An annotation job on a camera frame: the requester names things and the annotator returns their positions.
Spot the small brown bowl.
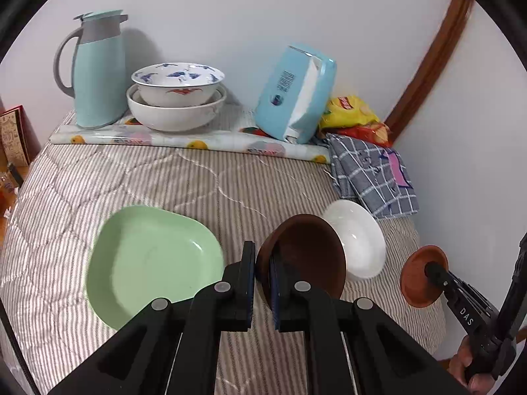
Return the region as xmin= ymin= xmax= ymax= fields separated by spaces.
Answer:
xmin=399 ymin=245 xmax=449 ymax=308
xmin=255 ymin=214 xmax=347 ymax=309

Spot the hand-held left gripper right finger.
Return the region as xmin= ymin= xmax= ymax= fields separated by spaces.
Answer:
xmin=268 ymin=254 xmax=472 ymax=395

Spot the patterned book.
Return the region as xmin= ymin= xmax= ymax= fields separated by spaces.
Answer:
xmin=0 ymin=107 xmax=31 ymax=167

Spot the rolled floral plastic sheet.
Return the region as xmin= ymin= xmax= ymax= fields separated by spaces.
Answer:
xmin=49 ymin=115 xmax=331 ymax=164

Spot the light blue thermos jug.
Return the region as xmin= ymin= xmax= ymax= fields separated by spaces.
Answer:
xmin=53 ymin=9 xmax=129 ymax=129

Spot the blue checked cloth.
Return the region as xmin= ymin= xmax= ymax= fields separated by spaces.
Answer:
xmin=327 ymin=134 xmax=420 ymax=220

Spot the large white bowl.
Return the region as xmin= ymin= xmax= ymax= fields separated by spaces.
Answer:
xmin=126 ymin=84 xmax=228 ymax=133

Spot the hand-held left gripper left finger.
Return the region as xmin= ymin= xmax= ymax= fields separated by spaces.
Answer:
xmin=48 ymin=241 xmax=257 ymax=395

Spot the brown wooden door frame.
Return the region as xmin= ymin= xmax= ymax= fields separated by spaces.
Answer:
xmin=385 ymin=0 xmax=474 ymax=145

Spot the blue fish print bowl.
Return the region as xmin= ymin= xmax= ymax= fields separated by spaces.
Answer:
xmin=131 ymin=63 xmax=226 ymax=108

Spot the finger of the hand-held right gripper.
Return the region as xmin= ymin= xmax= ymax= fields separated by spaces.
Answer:
xmin=424 ymin=262 xmax=464 ymax=297

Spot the green square plate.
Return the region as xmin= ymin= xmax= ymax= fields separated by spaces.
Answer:
xmin=86 ymin=206 xmax=225 ymax=330

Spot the red snack bag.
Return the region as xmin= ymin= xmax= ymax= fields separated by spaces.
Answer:
xmin=329 ymin=122 xmax=394 ymax=148

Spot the yellow chip bag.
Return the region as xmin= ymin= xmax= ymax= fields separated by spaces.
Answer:
xmin=319 ymin=95 xmax=381 ymax=130

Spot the white patterned bowl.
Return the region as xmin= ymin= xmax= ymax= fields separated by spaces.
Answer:
xmin=321 ymin=200 xmax=387 ymax=281

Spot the person's right hand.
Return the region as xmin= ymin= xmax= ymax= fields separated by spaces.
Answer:
xmin=449 ymin=335 xmax=501 ymax=395

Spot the light blue electric kettle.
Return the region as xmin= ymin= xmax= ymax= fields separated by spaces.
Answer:
xmin=254 ymin=45 xmax=337 ymax=145

